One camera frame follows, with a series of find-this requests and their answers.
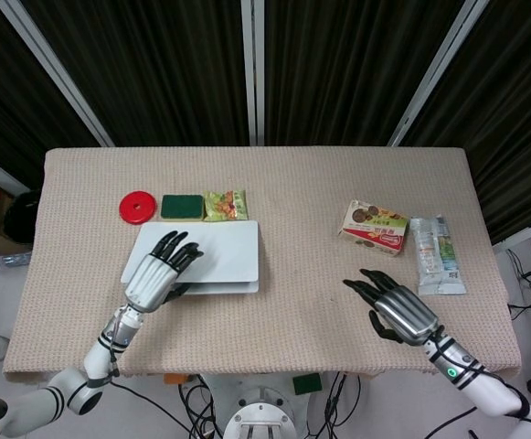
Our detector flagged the silver laptop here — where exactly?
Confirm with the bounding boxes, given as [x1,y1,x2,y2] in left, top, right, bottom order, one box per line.
[120,219,260,295]

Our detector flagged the small green block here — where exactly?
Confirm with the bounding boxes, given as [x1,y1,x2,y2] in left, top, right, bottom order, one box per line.
[292,373,323,397]

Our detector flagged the white green wrapper packet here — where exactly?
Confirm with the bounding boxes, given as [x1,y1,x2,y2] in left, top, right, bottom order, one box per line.
[409,214,468,297]

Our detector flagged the black bag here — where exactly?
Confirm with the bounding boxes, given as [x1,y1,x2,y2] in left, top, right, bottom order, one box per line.
[2,189,42,244]

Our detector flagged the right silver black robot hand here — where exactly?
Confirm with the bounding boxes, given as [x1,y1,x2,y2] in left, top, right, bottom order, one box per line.
[342,268,444,347]

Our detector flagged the cookie box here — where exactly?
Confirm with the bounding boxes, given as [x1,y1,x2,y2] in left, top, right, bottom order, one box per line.
[336,198,410,258]

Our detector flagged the green yellow sponge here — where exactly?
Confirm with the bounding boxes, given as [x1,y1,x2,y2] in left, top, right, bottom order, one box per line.
[160,194,205,222]

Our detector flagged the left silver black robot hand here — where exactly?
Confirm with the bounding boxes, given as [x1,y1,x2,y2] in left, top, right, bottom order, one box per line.
[124,230,205,314]

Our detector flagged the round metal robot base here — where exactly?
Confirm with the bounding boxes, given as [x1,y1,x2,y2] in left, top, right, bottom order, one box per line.
[222,401,301,439]

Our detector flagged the plastic water bottle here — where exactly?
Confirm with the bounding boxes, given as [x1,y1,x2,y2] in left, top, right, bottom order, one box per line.
[0,252,32,273]

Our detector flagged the beige woven tablecloth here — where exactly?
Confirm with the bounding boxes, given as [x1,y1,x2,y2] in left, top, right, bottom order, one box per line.
[2,145,523,384]

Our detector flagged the black floor cable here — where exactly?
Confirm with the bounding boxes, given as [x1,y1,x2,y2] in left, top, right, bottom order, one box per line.
[109,379,229,439]

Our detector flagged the red round disc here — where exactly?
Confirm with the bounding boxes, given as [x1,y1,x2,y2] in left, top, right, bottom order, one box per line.
[119,190,155,225]

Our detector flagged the green snack packet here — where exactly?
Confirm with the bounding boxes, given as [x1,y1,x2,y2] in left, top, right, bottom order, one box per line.
[202,188,250,222]

